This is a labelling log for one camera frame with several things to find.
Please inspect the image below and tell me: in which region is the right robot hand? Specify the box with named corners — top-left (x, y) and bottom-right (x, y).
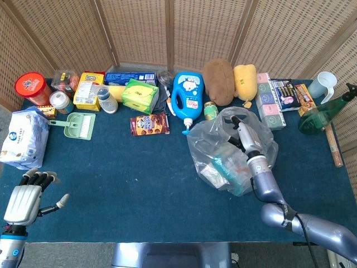
top-left (226, 115), bottom-right (265, 155)

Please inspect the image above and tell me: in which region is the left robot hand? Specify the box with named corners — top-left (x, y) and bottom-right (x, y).
top-left (3, 167), bottom-right (71, 227)

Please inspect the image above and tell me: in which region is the clear plastic bag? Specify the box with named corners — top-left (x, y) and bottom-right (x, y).
top-left (186, 106), bottom-right (279, 197)

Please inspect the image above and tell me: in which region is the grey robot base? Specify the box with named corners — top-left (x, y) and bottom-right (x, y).
top-left (111, 242), bottom-right (233, 268)

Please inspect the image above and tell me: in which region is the white blue tissue pack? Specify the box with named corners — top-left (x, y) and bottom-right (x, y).
top-left (0, 106), bottom-right (50, 171)

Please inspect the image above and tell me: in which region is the teal packet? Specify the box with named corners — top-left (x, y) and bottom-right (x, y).
top-left (211, 155), bottom-right (252, 197)

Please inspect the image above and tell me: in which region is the pastel tissue multipack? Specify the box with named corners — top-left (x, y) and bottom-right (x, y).
top-left (254, 72), bottom-right (287, 130)

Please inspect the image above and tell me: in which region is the green jar with gold lid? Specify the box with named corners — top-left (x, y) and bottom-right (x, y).
top-left (204, 100), bottom-right (219, 122)

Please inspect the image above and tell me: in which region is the yellow plush toy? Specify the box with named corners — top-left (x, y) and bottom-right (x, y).
top-left (233, 64), bottom-right (258, 108)

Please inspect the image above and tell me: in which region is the dark blue packet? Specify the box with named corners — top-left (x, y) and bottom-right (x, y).
top-left (271, 78), bottom-right (302, 113)

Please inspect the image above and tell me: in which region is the brown plush toy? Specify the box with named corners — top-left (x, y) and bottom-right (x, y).
top-left (201, 58), bottom-right (236, 107)

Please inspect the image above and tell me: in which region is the red yellow snack packet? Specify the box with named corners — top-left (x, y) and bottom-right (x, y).
top-left (293, 83), bottom-right (317, 117)

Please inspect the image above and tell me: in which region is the green spray bottle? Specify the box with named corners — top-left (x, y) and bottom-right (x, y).
top-left (297, 82), bottom-right (357, 136)

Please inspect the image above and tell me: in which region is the blue cartoon detergent bottle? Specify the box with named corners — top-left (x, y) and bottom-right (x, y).
top-left (170, 71), bottom-right (204, 136)

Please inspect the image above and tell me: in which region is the white orange tube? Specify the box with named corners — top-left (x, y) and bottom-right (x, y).
top-left (165, 84), bottom-right (177, 117)

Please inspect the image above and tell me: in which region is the wooden roll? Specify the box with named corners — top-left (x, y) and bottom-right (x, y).
top-left (324, 123), bottom-right (345, 169)

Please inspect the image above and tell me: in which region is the light blue plastic pitcher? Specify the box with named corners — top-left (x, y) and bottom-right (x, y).
top-left (307, 71), bottom-right (338, 105)

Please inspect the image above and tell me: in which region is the small red yellow box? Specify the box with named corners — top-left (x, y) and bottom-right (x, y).
top-left (36, 104), bottom-right (58, 121)

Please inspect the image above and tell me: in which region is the green dustpan with brush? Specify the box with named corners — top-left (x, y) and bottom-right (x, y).
top-left (47, 112), bottom-right (97, 141)

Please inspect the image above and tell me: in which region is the dark grey cloth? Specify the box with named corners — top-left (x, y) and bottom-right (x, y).
top-left (151, 90), bottom-right (172, 116)

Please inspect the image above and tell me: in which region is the Hello Panda biscuit box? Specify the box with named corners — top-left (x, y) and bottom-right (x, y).
top-left (129, 112), bottom-right (171, 137)

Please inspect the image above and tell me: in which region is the blue felt table cover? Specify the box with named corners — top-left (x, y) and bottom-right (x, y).
top-left (0, 78), bottom-right (357, 243)

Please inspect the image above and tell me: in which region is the white-lidded snack jar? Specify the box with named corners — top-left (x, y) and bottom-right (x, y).
top-left (49, 90), bottom-right (75, 115)

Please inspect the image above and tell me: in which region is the red lidded canister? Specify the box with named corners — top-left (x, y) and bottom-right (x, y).
top-left (14, 71), bottom-right (54, 107)

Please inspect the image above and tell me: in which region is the woven folding screen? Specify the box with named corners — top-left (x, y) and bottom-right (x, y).
top-left (0, 0), bottom-right (357, 186)

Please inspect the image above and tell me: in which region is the green tissue pack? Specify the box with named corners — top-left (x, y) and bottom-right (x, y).
top-left (120, 78), bottom-right (160, 115)

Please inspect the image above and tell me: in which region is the clear plastic food box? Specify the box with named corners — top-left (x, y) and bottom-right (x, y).
top-left (50, 69), bottom-right (81, 99)

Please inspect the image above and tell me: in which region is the yellow Lipo biscuit pack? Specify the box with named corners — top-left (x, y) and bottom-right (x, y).
top-left (73, 71), bottom-right (105, 112)

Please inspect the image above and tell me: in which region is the white bottle with blue cap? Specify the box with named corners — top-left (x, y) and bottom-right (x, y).
top-left (95, 84), bottom-right (119, 115)

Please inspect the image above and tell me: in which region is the long blue box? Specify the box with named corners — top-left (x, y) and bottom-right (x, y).
top-left (104, 71), bottom-right (158, 87)

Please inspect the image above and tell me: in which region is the yellow sponge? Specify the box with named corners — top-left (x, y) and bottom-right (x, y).
top-left (108, 84), bottom-right (127, 103)

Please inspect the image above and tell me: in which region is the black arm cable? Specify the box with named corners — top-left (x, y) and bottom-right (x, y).
top-left (282, 204), bottom-right (320, 268)

